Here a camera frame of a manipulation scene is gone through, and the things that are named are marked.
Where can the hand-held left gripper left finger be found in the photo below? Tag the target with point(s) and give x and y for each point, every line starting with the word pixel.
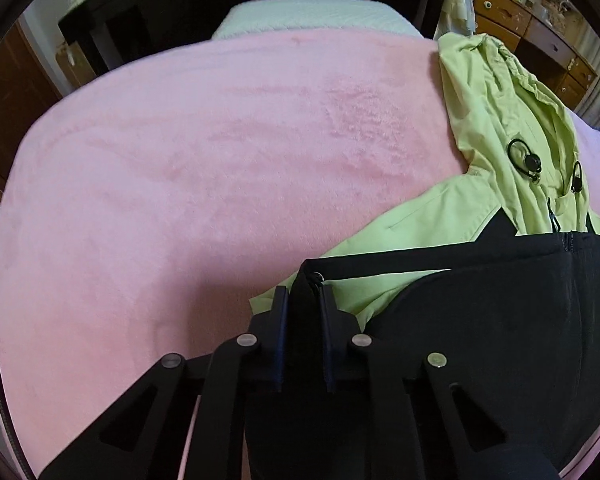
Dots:
pixel 280 340

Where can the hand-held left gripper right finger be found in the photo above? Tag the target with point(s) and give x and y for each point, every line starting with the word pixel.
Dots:
pixel 328 340

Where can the green and black hooded jacket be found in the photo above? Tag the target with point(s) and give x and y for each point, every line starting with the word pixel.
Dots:
pixel 485 310

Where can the pink fleece blanket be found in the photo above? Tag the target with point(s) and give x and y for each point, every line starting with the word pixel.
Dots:
pixel 205 170

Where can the white pillow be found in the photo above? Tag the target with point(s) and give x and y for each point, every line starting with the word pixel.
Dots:
pixel 310 20

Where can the cardboard box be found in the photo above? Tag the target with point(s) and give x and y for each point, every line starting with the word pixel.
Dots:
pixel 75 62

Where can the brown wooden door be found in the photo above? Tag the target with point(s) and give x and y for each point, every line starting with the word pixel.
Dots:
pixel 10 110

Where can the cream cloth under lace cover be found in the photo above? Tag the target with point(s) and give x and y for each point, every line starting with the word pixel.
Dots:
pixel 455 7

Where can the wooden desk with drawers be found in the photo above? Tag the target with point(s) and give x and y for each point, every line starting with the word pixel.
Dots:
pixel 530 25

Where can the beige curtain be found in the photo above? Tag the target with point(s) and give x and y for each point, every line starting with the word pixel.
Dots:
pixel 597 80

